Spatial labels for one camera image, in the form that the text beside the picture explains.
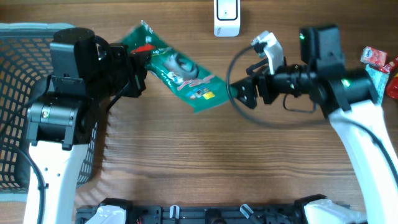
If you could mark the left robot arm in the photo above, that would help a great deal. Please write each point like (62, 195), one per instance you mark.
(63, 119)

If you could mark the red sauce sachet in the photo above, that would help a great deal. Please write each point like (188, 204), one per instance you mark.
(390, 66)

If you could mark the white wipes packet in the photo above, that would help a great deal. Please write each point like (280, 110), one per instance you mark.
(380, 80)

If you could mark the red sauce bottle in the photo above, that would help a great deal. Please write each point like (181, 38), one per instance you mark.
(392, 88)

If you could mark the red Kleenex tissue pack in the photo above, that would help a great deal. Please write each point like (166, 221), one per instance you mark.
(374, 57)

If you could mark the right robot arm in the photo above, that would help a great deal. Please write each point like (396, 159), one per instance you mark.
(348, 100)

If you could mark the green 3M gloves package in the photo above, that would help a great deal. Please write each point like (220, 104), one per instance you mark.
(188, 80)

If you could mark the white barcode scanner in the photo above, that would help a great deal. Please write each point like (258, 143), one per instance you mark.
(227, 18)

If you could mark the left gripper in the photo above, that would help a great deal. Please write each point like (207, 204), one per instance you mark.
(137, 71)

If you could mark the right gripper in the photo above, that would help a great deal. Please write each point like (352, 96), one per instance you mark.
(262, 79)

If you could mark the grey black shopping basket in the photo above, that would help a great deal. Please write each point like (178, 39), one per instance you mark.
(25, 61)

